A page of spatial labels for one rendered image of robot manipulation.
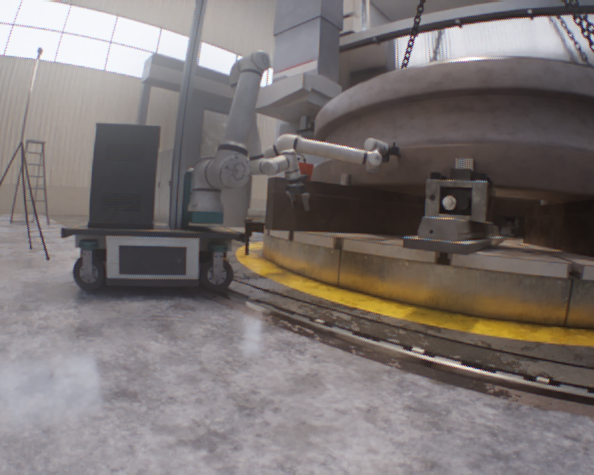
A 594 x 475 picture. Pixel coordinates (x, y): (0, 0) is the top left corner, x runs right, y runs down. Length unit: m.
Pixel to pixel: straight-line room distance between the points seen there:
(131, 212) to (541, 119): 2.53
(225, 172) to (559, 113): 2.15
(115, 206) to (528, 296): 2.03
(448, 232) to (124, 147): 1.57
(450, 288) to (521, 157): 0.98
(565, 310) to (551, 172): 0.88
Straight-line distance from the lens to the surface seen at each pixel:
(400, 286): 1.82
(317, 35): 6.03
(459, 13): 6.55
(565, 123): 2.54
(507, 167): 2.22
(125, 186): 1.72
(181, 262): 1.65
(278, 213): 2.34
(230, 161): 1.53
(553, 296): 1.75
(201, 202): 1.68
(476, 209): 1.84
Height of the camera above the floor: 0.43
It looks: 4 degrees down
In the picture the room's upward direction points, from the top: 3 degrees clockwise
